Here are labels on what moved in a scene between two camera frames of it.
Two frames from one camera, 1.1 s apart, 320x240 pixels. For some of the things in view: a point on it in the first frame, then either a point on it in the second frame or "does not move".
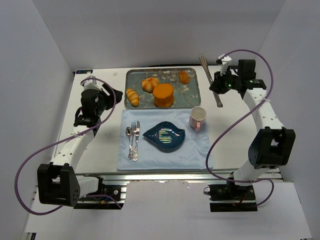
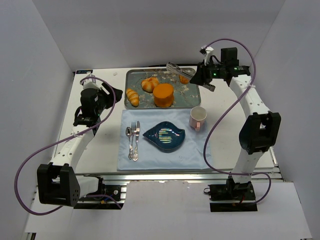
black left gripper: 110,94 does not move
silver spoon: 128,132 does not move
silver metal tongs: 204,60 -> 174,67
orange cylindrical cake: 163,95 does not move
